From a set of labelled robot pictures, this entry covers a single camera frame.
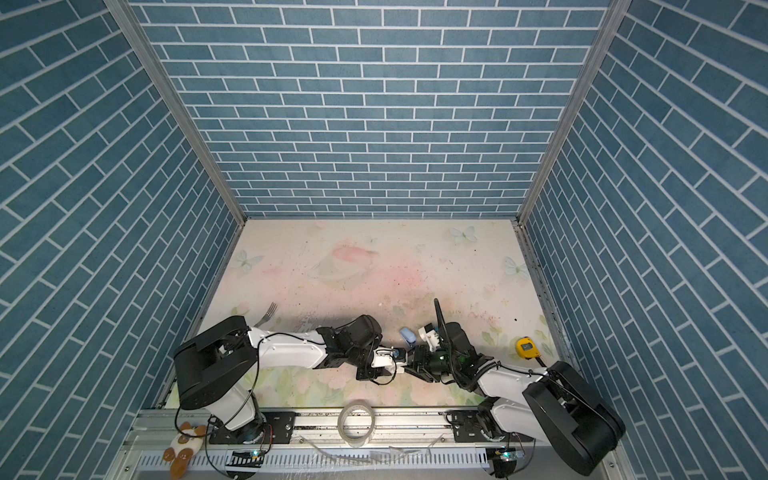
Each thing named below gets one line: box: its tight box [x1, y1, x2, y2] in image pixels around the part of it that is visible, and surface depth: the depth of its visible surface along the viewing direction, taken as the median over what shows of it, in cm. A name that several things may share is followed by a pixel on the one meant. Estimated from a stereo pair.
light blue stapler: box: [400, 327, 417, 349], surface depth 90 cm
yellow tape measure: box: [516, 336, 541, 359], surface depth 88 cm
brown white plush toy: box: [163, 422, 207, 479], surface depth 70 cm
